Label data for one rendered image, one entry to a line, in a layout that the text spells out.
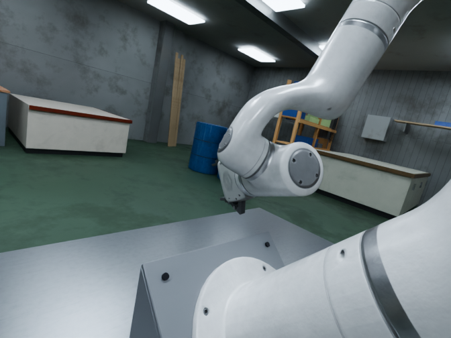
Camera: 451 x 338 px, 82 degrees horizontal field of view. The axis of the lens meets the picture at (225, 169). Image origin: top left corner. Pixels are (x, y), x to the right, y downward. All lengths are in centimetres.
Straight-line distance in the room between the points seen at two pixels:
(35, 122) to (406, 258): 491
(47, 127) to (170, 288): 476
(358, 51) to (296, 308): 38
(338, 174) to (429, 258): 563
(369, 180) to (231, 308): 540
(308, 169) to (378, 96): 834
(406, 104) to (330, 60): 808
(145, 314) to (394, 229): 25
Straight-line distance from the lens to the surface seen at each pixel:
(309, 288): 25
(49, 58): 731
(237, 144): 39
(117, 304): 51
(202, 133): 514
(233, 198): 58
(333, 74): 46
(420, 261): 21
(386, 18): 52
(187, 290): 33
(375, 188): 564
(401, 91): 864
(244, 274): 38
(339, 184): 582
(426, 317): 21
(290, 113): 632
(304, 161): 41
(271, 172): 40
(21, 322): 51
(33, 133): 499
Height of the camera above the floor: 116
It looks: 11 degrees down
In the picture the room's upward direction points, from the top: 12 degrees clockwise
